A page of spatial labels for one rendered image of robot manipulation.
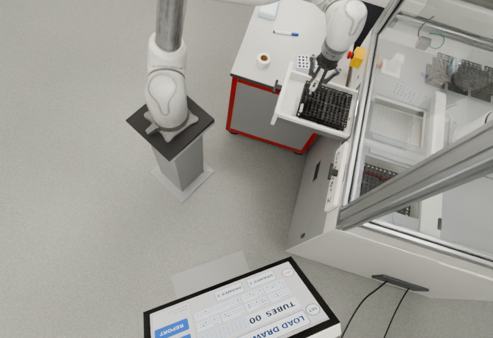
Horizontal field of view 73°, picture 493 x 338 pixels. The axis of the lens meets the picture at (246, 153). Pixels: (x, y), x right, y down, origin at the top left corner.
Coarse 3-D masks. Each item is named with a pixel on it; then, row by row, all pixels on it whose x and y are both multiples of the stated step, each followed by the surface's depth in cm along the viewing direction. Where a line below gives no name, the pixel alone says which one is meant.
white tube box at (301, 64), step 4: (296, 56) 170; (300, 56) 171; (304, 56) 171; (308, 56) 171; (296, 60) 170; (300, 60) 171; (304, 60) 170; (308, 60) 170; (316, 60) 171; (296, 64) 169; (300, 64) 169; (304, 64) 169; (308, 64) 170; (316, 64) 170; (296, 68) 169; (300, 68) 168; (304, 68) 168; (308, 68) 168; (316, 68) 169; (300, 72) 171; (304, 72) 171; (308, 72) 171
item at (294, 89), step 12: (288, 84) 159; (300, 84) 159; (324, 84) 156; (336, 84) 155; (288, 96) 156; (300, 96) 157; (288, 108) 154; (276, 120) 150; (288, 120) 147; (300, 120) 145; (348, 120) 155; (324, 132) 147; (336, 132) 145; (348, 132) 152
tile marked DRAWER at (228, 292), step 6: (240, 282) 109; (228, 288) 108; (234, 288) 107; (240, 288) 107; (216, 294) 106; (222, 294) 106; (228, 294) 105; (234, 294) 105; (216, 300) 104; (222, 300) 104
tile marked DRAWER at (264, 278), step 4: (268, 272) 111; (272, 272) 111; (256, 276) 110; (260, 276) 110; (264, 276) 110; (268, 276) 109; (272, 276) 109; (248, 280) 110; (252, 280) 109; (256, 280) 109; (260, 280) 108; (264, 280) 108; (268, 280) 108; (272, 280) 108; (248, 284) 108; (252, 284) 107; (256, 284) 107; (260, 284) 107
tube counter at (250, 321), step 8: (256, 312) 97; (240, 320) 95; (248, 320) 95; (256, 320) 94; (216, 328) 94; (224, 328) 94; (232, 328) 93; (240, 328) 93; (248, 328) 92; (200, 336) 93; (208, 336) 92; (216, 336) 92; (224, 336) 91
